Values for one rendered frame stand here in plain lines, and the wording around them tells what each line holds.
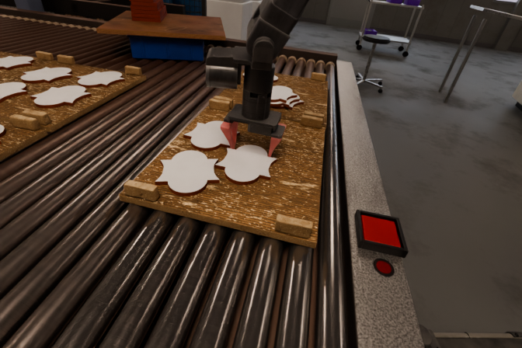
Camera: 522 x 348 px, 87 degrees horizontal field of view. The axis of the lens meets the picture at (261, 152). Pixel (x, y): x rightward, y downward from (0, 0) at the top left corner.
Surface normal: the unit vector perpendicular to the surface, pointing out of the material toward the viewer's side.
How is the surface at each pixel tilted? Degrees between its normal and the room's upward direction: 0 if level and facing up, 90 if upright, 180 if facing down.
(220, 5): 90
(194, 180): 0
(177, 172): 0
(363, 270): 0
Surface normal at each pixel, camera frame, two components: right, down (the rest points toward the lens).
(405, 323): 0.09, -0.83
